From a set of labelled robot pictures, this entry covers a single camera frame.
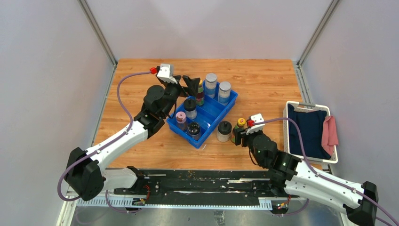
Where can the pink lid spice jar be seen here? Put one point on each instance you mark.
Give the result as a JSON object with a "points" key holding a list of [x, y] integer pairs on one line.
{"points": [[181, 121]]}

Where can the pink cloth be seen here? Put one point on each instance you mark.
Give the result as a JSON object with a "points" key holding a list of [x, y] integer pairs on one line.
{"points": [[329, 139]]}

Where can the blue divided plastic bin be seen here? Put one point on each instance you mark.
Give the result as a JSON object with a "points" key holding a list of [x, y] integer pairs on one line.
{"points": [[208, 117]]}

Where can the black cap soy bottle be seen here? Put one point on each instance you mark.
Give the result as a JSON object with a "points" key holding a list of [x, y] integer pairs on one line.
{"points": [[194, 130]]}

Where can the black lid jar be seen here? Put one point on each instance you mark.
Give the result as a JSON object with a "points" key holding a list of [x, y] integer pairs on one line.
{"points": [[224, 131], [190, 108]]}

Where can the silver lid millet jar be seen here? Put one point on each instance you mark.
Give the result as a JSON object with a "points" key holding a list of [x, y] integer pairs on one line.
{"points": [[224, 93]]}

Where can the right aluminium frame post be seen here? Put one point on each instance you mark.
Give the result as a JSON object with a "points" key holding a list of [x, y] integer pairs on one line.
{"points": [[318, 31]]}

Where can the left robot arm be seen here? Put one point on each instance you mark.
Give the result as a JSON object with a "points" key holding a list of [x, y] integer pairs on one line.
{"points": [[87, 171]]}

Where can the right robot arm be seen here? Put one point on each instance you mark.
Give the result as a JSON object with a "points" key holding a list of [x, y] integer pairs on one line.
{"points": [[293, 175]]}

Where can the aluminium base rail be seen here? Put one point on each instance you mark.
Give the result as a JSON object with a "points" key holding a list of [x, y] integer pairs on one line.
{"points": [[135, 203]]}

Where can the silver lid blue label jar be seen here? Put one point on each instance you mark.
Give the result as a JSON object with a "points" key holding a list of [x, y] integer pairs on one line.
{"points": [[210, 84]]}

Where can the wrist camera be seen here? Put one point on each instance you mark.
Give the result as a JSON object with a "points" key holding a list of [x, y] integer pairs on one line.
{"points": [[165, 73], [255, 123]]}

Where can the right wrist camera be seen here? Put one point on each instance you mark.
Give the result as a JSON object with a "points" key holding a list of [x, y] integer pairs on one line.
{"points": [[255, 123]]}

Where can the aluminium frame post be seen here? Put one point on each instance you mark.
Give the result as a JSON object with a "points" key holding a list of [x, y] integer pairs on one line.
{"points": [[97, 30], [318, 31]]}

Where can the left aluminium frame post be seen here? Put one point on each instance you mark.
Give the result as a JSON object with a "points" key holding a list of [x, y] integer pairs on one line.
{"points": [[97, 30]]}

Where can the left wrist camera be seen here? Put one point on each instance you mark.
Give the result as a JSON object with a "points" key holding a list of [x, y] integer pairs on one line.
{"points": [[165, 73]]}

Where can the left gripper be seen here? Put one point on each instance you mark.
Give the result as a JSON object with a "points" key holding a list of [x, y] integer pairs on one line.
{"points": [[191, 84]]}

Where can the yellow cap sauce bottle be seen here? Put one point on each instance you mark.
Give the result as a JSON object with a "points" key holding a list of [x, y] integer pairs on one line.
{"points": [[241, 122]]}

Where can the red cap sauce bottle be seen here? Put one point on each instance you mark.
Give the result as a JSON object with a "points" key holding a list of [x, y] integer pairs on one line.
{"points": [[200, 95]]}

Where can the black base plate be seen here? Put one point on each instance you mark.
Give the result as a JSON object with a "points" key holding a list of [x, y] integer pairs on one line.
{"points": [[213, 188]]}

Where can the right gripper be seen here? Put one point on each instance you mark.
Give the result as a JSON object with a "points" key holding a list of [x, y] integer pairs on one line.
{"points": [[239, 135]]}

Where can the dark blue cloth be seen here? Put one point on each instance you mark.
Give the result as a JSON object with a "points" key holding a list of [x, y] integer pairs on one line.
{"points": [[311, 127]]}

